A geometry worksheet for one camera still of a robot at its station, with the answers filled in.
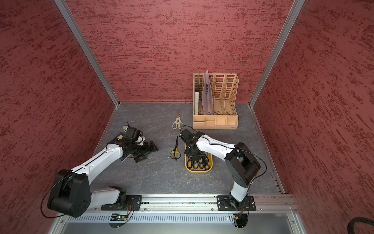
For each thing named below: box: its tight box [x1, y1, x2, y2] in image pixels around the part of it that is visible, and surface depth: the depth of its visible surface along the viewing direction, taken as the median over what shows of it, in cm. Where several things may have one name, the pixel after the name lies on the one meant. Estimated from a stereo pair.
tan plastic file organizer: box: [192, 73, 240, 130], surface depth 105 cm
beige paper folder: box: [194, 73, 200, 116], surface depth 94 cm
